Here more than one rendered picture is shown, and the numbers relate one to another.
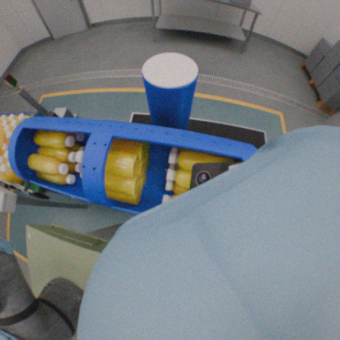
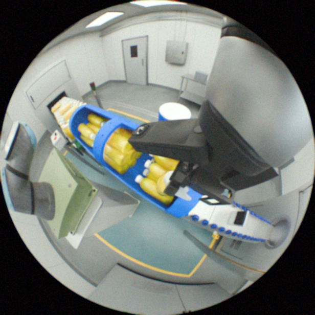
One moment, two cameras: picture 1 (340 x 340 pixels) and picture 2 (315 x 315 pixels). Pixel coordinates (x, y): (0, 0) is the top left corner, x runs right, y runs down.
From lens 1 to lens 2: 0.15 m
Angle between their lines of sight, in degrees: 14
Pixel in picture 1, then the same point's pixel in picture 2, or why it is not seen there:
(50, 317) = (26, 190)
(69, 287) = (48, 189)
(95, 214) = (106, 180)
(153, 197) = (134, 175)
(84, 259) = (64, 178)
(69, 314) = (37, 200)
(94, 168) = (103, 135)
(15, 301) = (17, 162)
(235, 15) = not seen: hidden behind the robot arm
